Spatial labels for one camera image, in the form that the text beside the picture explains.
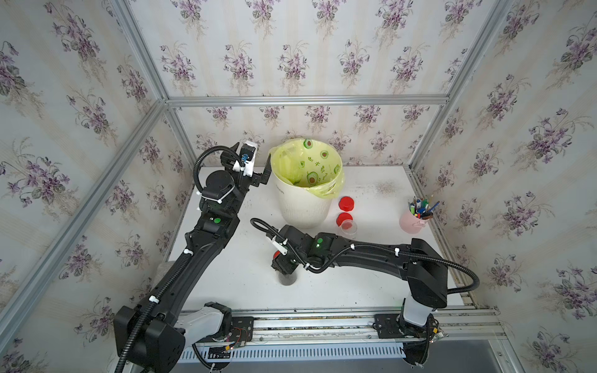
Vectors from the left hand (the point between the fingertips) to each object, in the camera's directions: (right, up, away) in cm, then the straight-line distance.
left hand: (250, 149), depth 67 cm
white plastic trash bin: (+15, -19, +26) cm, 35 cm away
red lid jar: (+10, -44, +14) cm, 47 cm away
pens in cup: (+64, -20, +26) cm, 72 cm away
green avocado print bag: (+18, -1, +27) cm, 33 cm away
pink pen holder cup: (+59, -25, +24) cm, 69 cm away
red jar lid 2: (+33, -24, +32) cm, 52 cm away
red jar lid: (+36, -18, +38) cm, 55 cm away
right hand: (+8, -36, +12) cm, 39 cm away
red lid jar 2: (+34, -26, +23) cm, 49 cm away
